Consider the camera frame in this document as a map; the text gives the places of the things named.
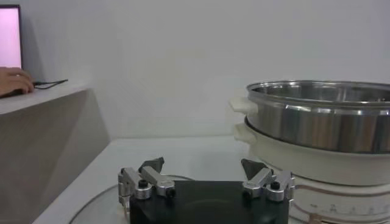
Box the bare person hand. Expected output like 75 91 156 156
0 66 35 98

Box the black laptop with bright screen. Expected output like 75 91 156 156
0 4 24 69

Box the white side desk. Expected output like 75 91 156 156
0 80 110 224

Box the round glass pot lid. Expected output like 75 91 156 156
68 173 305 224

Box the black laptop cable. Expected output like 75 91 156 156
32 79 69 90

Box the cream electric cooker pot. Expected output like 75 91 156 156
233 121 390 224

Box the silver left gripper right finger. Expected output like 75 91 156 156
240 158 296 203

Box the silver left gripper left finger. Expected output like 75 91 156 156
117 156 177 220

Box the stainless steel steamer basket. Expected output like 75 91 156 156
229 80 390 155

